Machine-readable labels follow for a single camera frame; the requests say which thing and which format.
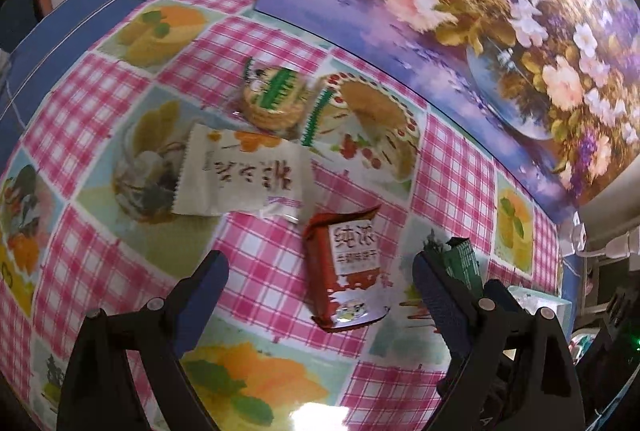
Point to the white plastic object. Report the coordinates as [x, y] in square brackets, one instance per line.
[575, 231]

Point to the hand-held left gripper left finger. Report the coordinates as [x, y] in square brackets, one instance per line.
[200, 303]

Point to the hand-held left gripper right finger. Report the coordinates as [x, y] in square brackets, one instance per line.
[440, 303]

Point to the white snack packet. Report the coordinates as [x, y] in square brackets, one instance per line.
[240, 176]

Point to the clear round biscuit packet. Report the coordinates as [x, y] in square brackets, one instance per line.
[272, 98]

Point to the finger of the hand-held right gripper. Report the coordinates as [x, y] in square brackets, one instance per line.
[506, 298]

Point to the flower painting poster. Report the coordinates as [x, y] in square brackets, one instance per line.
[450, 36]

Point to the pink checked printed tablecloth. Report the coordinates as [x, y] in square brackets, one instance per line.
[100, 236]

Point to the white tray with teal rim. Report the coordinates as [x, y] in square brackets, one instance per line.
[555, 306]

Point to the red and white biscuit packet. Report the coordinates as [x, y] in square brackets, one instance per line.
[325, 271]

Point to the dark green snack packet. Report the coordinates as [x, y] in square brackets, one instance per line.
[462, 261]

